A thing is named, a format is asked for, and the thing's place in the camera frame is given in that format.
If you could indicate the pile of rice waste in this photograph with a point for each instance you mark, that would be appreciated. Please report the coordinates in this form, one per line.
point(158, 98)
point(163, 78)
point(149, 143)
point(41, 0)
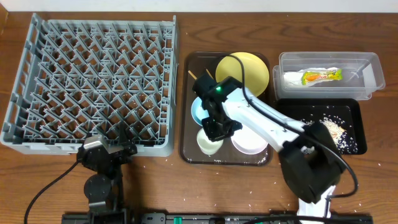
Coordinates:
point(344, 141)

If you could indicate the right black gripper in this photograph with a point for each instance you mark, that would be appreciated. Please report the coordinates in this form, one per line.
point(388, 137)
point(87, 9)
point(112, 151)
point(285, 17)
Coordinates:
point(212, 135)

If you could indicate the clear plastic bin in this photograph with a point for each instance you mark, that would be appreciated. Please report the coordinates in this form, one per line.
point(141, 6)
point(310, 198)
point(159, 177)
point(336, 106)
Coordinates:
point(362, 75)

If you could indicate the dark brown serving tray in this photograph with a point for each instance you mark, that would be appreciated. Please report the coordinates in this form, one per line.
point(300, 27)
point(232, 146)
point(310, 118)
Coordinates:
point(189, 149)

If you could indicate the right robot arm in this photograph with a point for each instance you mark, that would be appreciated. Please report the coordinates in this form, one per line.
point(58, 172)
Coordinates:
point(310, 163)

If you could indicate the yellow plate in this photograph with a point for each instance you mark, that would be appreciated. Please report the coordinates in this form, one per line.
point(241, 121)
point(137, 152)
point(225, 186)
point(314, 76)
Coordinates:
point(256, 71)

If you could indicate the grey plastic dish rack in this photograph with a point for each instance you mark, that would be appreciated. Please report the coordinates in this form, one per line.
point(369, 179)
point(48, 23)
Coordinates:
point(78, 78)

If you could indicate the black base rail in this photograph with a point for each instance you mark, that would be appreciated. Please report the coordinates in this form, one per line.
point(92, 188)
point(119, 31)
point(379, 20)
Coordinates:
point(161, 218)

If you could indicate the green snack wrapper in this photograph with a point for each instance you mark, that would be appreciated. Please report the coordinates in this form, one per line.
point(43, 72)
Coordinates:
point(312, 76)

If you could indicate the white plate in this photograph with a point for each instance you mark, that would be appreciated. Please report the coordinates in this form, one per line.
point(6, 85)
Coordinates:
point(248, 142)

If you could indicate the right wooden chopstick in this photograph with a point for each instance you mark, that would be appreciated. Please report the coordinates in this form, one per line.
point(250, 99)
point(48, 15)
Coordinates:
point(208, 72)

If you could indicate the wooden chopstick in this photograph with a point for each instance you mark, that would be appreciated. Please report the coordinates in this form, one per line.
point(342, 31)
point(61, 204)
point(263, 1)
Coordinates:
point(208, 72)
point(192, 75)

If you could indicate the left wooden chopstick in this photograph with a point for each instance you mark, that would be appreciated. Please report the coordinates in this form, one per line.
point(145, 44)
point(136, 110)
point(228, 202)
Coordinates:
point(192, 75)

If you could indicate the small white cup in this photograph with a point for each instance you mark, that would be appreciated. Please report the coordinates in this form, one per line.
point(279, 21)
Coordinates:
point(207, 146)

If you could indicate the black waste tray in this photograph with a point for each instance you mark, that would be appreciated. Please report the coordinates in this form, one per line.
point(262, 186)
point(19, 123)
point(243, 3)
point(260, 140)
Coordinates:
point(345, 108)

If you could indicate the light blue bowl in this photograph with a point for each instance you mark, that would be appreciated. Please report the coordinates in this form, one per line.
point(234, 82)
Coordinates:
point(197, 111)

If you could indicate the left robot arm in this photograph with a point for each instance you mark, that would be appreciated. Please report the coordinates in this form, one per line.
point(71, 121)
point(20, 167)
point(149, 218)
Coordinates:
point(104, 190)

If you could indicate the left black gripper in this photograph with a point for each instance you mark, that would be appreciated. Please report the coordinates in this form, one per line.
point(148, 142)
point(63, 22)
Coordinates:
point(112, 150)

